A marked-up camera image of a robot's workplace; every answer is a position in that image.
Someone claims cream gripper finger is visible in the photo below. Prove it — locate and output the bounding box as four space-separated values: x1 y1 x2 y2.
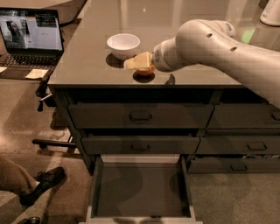
123 58 136 70

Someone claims orange fruit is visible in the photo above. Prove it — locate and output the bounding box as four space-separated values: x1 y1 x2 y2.
136 66 155 76

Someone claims white cylinder robot base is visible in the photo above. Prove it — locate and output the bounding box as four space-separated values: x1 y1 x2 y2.
260 0 280 26

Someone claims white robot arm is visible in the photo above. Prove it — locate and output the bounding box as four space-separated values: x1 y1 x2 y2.
123 19 280 108

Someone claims top left dark drawer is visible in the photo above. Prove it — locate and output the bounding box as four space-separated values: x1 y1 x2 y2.
67 102 214 129

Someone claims dark drawer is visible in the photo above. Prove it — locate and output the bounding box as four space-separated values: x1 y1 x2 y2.
81 136 200 154
208 103 280 130
67 102 214 129
196 136 280 155
188 157 280 173

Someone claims middle left dark drawer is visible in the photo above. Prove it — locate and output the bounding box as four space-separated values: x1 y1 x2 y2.
81 136 200 154

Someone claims middle right dark drawer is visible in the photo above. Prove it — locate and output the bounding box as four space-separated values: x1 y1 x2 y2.
196 136 280 155

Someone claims open bottom left drawer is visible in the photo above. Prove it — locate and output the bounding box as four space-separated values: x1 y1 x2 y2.
80 157 203 224

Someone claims top right dark drawer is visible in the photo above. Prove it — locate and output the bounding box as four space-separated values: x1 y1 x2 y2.
208 103 280 130

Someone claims bottom right dark drawer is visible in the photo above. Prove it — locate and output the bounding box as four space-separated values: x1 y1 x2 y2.
188 157 280 173

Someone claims white bowl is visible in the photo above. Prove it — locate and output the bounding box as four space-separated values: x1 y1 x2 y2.
107 33 140 60

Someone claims white sticky note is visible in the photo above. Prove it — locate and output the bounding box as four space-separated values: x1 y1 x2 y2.
25 69 47 80

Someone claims open black laptop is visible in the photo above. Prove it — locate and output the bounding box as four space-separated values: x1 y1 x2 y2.
0 7 64 69

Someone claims black chair base leg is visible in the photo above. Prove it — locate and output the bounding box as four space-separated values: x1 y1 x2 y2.
32 139 76 149

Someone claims black shoe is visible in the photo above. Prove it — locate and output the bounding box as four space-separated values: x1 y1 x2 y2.
19 167 66 207

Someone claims brown trouser leg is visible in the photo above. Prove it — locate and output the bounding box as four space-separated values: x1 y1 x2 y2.
0 156 37 195

